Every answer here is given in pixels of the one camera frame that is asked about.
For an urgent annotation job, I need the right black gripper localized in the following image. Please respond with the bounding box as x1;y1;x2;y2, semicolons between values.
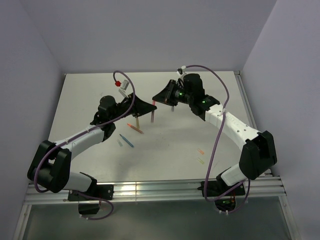
153;79;194;107

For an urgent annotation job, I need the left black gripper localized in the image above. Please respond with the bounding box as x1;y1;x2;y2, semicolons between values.
110;92;157;123

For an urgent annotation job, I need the pink pen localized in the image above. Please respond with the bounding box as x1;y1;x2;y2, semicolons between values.
150;110;155;123

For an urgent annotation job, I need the orange pen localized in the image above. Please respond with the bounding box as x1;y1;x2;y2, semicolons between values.
127;123;144;135

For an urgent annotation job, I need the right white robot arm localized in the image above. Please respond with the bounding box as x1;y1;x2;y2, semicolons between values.
152;73;277;195

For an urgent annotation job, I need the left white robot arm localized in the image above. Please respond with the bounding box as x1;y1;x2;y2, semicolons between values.
27;94;157;200

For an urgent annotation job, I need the yellow pen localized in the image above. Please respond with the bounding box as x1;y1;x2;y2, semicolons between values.
135;117;140;129

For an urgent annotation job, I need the blue pen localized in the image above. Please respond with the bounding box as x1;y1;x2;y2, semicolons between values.
119;134;135;148

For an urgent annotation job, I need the yellow pen cap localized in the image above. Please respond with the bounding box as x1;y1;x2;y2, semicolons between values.
197;157;204;165

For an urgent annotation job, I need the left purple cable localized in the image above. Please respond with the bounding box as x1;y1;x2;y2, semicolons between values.
32;70;137;193

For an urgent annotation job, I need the purple cable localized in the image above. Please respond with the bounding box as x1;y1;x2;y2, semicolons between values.
32;70;137;193
203;64;252;213

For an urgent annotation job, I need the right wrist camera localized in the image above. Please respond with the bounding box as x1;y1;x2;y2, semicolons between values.
176;65;187;83

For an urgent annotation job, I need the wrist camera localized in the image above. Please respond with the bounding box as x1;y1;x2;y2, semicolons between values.
115;80;130;98
176;65;187;83

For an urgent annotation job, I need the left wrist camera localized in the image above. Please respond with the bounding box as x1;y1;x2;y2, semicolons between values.
115;80;130;98

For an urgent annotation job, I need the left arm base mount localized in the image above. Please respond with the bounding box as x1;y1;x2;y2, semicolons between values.
67;184;115;221

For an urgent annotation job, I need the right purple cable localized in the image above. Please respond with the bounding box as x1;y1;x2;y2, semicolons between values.
203;64;252;213

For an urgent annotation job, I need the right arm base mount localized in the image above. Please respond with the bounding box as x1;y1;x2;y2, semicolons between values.
206;173;249;215

